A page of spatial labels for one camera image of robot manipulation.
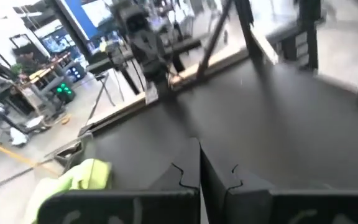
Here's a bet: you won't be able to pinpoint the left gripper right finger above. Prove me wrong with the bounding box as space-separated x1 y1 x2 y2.
200 141 276 194

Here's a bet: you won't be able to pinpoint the black box green lights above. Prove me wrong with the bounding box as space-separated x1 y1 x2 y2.
54 81 76 103

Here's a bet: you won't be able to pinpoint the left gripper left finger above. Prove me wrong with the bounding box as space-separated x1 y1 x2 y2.
149 138 201 191

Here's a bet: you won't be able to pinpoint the grey desk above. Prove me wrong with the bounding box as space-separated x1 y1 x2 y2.
265 0 328 72

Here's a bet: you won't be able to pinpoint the black folding stand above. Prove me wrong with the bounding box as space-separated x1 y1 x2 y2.
87 72 117 122

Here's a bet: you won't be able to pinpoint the black support strut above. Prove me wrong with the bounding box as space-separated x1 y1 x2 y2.
234 0 262 63
196 0 233 80

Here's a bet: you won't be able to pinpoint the green microfiber towel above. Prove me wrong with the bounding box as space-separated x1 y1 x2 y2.
23 157 113 224

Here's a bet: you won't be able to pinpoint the person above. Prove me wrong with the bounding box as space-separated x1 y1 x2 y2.
11 51 48 77

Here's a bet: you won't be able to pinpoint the blue wall screen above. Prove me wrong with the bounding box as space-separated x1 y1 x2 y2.
56 0 114 40

